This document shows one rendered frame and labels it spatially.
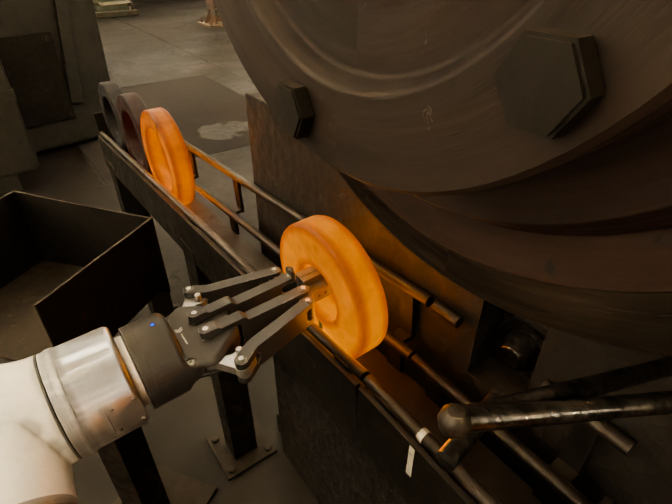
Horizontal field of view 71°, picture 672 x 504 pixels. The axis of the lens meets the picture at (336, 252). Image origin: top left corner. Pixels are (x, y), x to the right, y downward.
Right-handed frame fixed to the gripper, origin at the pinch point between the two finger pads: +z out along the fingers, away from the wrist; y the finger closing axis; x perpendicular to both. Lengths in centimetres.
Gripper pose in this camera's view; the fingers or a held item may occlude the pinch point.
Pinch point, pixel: (328, 275)
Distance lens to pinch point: 49.4
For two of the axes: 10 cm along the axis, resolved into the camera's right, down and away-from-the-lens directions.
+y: 5.9, 4.5, -6.7
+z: 8.1, -3.7, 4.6
